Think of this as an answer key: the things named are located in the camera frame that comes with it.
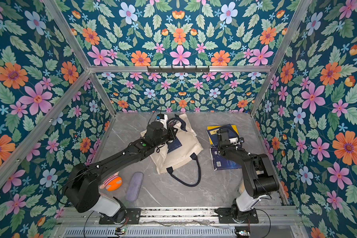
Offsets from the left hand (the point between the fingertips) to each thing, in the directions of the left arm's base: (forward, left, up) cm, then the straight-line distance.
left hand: (180, 128), depth 80 cm
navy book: (-13, -22, -19) cm, 32 cm away
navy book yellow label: (+1, -21, -18) cm, 28 cm away
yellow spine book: (+10, -21, -18) cm, 30 cm away
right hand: (+4, -29, -16) cm, 34 cm away
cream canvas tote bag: (-9, +1, -25) cm, 26 cm away
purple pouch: (-23, +28, -20) cm, 41 cm away
